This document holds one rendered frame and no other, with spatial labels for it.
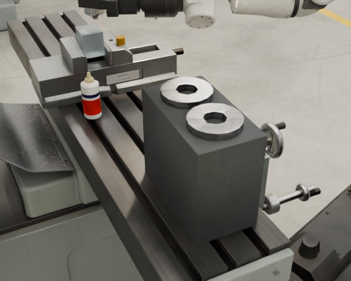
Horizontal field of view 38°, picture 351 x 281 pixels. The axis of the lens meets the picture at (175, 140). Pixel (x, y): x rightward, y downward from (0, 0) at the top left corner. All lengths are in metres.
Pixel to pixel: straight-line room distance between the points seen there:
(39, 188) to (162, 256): 0.43
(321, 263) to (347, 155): 1.49
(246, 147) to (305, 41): 3.18
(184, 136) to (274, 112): 2.24
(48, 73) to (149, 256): 0.57
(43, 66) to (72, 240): 0.42
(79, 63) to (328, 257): 0.75
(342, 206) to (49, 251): 0.79
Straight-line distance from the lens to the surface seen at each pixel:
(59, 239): 1.29
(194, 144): 0.76
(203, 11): 1.11
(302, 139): 2.80
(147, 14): 1.14
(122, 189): 0.97
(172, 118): 0.82
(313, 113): 3.04
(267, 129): 1.64
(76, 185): 1.21
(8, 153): 1.14
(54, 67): 1.27
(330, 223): 1.43
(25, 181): 1.21
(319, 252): 1.32
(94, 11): 1.16
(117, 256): 1.41
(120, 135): 1.12
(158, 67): 1.30
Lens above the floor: 1.54
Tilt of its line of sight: 35 degrees down
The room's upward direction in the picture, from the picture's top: straight up
